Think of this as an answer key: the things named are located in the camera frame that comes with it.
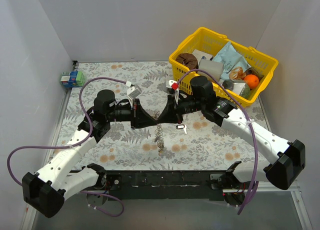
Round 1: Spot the steel disc with keyrings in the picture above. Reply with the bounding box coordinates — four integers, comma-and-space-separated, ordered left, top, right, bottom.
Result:
154, 123, 165, 153

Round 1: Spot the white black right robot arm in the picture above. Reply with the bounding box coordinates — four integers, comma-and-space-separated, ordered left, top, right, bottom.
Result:
157, 75, 306, 190

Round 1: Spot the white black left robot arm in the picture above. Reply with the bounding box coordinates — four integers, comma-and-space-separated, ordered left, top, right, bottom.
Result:
22, 85, 157, 218

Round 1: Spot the black key tag white label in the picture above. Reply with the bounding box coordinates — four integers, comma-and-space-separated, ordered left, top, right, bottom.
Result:
175, 124, 185, 129

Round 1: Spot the floral table mat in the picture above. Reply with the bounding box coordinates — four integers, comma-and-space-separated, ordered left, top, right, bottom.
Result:
58, 61, 268, 171

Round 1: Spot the brown round package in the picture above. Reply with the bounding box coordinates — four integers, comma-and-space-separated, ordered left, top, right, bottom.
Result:
175, 53, 198, 70

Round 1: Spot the white cylinder container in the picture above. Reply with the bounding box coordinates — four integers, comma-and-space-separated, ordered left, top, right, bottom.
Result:
198, 59, 224, 81

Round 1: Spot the white box in basket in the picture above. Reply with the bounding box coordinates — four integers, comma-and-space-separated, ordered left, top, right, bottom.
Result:
192, 49, 213, 64

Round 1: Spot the green speckled package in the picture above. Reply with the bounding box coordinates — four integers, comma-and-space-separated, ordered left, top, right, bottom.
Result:
233, 82, 251, 99

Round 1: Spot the blue green sponge pack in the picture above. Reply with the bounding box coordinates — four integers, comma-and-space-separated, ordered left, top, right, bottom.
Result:
60, 71, 86, 88

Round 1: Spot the light blue chips bag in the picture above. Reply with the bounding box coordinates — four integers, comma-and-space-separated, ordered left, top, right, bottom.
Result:
212, 41, 251, 80

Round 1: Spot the orange fruit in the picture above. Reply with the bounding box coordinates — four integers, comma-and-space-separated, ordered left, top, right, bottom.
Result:
243, 74, 260, 90

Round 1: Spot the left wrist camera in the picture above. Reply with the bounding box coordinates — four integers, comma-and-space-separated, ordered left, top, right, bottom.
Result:
126, 85, 142, 100

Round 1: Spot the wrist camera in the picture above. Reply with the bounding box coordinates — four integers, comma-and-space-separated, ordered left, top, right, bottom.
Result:
126, 85, 142, 100
165, 80, 179, 103

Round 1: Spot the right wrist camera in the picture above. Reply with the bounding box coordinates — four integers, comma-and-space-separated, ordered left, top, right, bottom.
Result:
165, 80, 179, 103

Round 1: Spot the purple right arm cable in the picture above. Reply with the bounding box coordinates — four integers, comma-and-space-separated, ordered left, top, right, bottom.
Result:
176, 69, 260, 215

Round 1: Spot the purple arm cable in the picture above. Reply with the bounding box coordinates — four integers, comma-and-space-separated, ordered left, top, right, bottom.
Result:
6, 76, 131, 218
176, 69, 260, 215

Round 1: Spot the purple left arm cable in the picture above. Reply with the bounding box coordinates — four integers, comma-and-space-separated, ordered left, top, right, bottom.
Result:
6, 76, 131, 218

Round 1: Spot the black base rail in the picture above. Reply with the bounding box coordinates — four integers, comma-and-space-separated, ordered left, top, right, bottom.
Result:
99, 168, 253, 202

